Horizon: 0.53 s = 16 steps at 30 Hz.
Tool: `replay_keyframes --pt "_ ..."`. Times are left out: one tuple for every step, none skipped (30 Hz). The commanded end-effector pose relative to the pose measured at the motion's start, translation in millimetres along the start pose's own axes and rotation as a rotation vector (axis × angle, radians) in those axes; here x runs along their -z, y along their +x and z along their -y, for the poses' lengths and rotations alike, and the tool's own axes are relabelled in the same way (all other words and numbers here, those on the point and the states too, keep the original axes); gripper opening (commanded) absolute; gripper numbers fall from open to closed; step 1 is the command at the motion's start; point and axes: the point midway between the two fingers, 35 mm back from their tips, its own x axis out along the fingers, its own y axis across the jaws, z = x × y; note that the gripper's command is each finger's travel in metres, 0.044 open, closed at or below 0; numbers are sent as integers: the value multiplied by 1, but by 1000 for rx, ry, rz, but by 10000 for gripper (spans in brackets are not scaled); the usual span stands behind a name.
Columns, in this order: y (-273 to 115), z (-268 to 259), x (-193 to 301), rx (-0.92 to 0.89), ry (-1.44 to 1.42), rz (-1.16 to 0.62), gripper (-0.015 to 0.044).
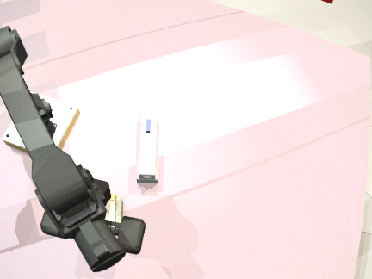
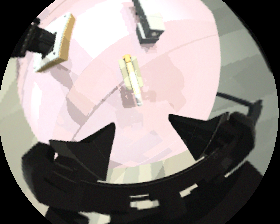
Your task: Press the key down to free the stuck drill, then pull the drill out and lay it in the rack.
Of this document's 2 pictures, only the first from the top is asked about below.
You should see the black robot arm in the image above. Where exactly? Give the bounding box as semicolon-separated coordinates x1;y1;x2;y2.
0;25;127;272

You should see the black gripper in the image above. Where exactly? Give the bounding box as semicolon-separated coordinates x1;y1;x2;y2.
40;212;146;255

